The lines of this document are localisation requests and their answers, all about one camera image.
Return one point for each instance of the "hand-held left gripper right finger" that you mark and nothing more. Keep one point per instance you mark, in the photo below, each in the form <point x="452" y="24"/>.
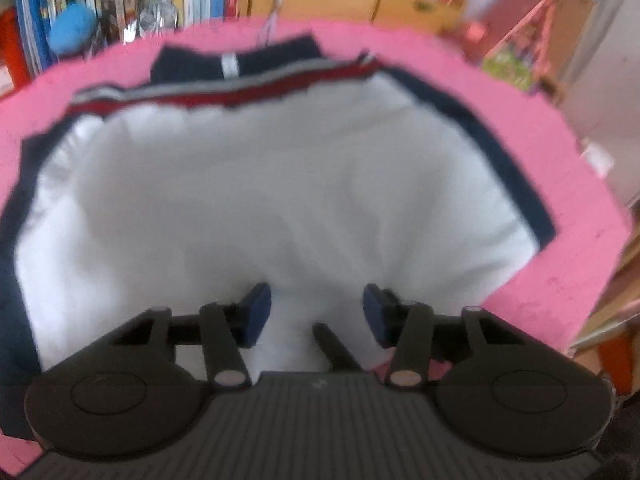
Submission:
<point x="375" y="315"/>

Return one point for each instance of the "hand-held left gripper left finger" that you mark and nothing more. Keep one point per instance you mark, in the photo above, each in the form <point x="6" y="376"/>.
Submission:
<point x="257" y="315"/>

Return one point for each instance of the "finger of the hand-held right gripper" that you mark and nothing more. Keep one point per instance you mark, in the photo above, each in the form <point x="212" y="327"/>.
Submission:
<point x="336" y="347"/>

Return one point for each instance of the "navy jacket with white lining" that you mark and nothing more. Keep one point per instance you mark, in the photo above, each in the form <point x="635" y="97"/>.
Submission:
<point x="300" y="185"/>

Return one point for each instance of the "pink blanket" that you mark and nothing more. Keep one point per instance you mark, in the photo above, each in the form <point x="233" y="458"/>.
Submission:
<point x="525" y="160"/>

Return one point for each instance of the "colourful toy box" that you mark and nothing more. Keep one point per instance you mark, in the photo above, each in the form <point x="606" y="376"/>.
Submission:
<point x="515" y="55"/>

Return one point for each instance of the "wooden drawer box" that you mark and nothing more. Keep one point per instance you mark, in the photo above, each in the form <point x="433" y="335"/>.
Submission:
<point x="350" y="2"/>

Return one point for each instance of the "miniature bicycle model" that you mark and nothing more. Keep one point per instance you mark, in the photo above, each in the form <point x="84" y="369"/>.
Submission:
<point x="150" y="17"/>

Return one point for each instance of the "white cabinet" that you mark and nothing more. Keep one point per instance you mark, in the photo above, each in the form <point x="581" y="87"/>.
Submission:
<point x="605" y="85"/>

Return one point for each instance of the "blue plush ball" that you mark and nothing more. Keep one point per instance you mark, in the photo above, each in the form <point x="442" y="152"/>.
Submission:
<point x="72" y="27"/>

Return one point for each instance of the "red plastic basket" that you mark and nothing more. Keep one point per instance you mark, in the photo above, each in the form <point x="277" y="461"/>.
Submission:
<point x="10" y="50"/>

